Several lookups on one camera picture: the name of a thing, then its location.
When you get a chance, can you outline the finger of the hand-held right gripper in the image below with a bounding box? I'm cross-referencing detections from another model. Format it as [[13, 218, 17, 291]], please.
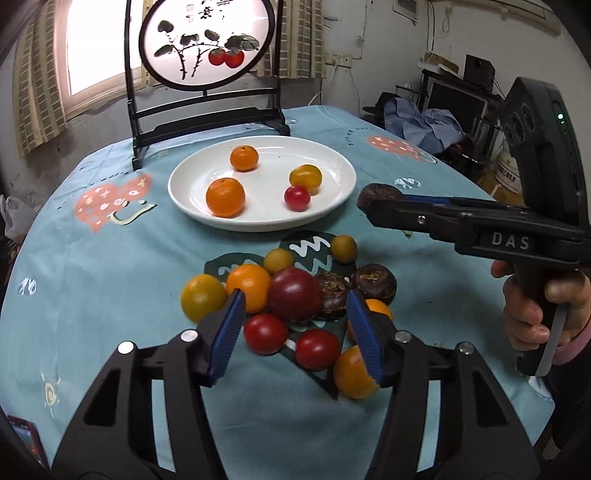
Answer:
[[404, 194, 528, 209], [368, 198, 529, 251]]

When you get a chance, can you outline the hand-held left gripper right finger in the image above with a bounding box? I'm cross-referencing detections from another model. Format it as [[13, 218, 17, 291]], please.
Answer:
[[345, 289, 542, 480]]

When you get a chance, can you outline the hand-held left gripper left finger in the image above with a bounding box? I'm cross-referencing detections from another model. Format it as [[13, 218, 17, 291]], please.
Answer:
[[48, 288, 247, 480]]

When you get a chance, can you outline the brown water chestnut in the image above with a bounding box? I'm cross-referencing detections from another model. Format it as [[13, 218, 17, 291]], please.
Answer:
[[314, 271, 352, 320], [356, 183, 403, 217], [351, 263, 398, 306]]

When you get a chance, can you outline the white round plate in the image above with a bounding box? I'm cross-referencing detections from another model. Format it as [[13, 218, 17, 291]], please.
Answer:
[[167, 136, 358, 232]]

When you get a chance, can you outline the person's right hand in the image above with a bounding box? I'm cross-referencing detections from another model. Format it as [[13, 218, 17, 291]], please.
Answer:
[[491, 259, 591, 357]]

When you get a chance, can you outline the red cherry tomato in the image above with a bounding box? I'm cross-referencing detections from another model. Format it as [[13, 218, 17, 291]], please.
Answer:
[[284, 185, 311, 212], [243, 314, 289, 355], [295, 329, 341, 371]]

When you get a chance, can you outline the yellow tomato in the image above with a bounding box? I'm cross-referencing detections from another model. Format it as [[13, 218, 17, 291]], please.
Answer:
[[180, 274, 229, 324], [289, 165, 323, 195]]

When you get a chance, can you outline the white bucket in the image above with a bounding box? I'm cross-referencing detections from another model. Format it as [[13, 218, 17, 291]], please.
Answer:
[[495, 147, 526, 195]]

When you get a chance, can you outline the blue cloth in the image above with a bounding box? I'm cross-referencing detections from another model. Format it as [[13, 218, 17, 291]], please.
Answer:
[[383, 97, 468, 153]]

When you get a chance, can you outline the dark red tomato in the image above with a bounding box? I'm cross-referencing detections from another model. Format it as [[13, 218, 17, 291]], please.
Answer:
[[268, 268, 324, 323]]

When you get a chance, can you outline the black monitor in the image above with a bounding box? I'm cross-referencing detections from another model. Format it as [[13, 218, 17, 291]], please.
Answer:
[[426, 76, 491, 126]]

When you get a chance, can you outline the blue printed tablecloth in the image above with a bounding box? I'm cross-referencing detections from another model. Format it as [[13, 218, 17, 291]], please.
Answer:
[[7, 105, 555, 480]]

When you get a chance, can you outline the black speaker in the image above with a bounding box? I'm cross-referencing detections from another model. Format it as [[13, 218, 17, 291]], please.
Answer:
[[464, 54, 496, 89]]

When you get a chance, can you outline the checked curtain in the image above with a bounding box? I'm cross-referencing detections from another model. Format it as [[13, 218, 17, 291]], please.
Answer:
[[11, 0, 71, 157], [256, 0, 327, 80]]

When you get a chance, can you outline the person's dark clothing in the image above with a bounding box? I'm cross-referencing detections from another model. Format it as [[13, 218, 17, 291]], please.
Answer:
[[547, 360, 591, 462]]

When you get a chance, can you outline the red phone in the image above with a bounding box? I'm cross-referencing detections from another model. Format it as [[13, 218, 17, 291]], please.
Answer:
[[6, 414, 49, 472]]

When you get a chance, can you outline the white plastic bag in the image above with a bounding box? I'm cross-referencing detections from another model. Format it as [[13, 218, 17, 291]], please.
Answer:
[[0, 194, 38, 243]]

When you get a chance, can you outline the round painted screen black stand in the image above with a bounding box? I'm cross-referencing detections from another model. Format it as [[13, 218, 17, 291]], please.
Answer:
[[124, 0, 293, 171]]

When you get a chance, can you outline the window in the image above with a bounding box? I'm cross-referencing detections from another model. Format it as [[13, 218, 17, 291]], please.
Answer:
[[65, 0, 145, 99]]

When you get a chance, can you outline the white wall box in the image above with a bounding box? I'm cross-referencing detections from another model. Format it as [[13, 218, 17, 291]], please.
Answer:
[[394, 0, 419, 25]]

